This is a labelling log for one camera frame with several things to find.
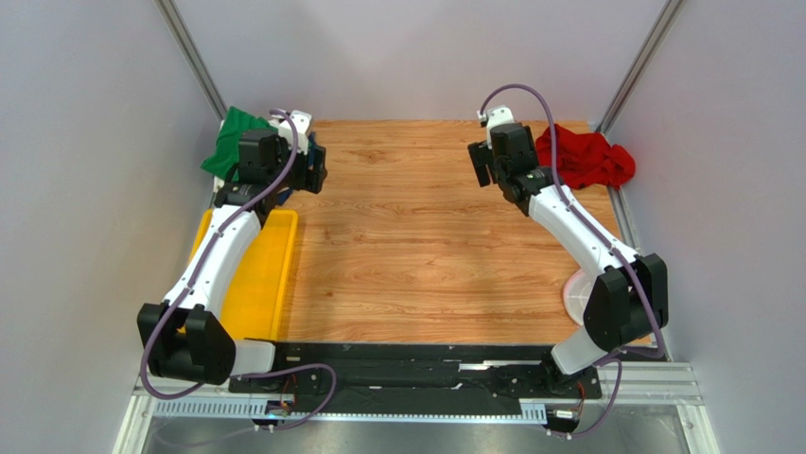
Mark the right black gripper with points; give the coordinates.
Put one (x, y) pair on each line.
(479, 164)

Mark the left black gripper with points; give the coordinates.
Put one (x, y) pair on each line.
(311, 180)

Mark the green t shirt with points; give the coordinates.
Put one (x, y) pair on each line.
(226, 153)

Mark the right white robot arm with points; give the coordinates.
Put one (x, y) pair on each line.
(629, 296)

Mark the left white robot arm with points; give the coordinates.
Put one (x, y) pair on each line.
(183, 336)

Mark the white printed t shirt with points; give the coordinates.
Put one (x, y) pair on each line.
(218, 184)

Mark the red t shirt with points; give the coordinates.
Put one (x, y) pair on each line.
(587, 159)

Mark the yellow plastic bin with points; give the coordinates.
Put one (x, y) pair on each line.
(254, 303)

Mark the white pink round basket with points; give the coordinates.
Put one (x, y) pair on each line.
(575, 295)

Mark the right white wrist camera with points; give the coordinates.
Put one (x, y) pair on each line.
(496, 116)

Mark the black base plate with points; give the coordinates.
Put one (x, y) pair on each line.
(418, 379)

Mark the left aluminium frame post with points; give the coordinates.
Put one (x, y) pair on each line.
(183, 37)

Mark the aluminium frame post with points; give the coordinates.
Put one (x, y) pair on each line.
(183, 37)
(650, 46)

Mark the right aluminium frame post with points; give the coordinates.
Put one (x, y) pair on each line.
(650, 46)

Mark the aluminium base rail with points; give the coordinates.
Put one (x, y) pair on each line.
(631, 383)

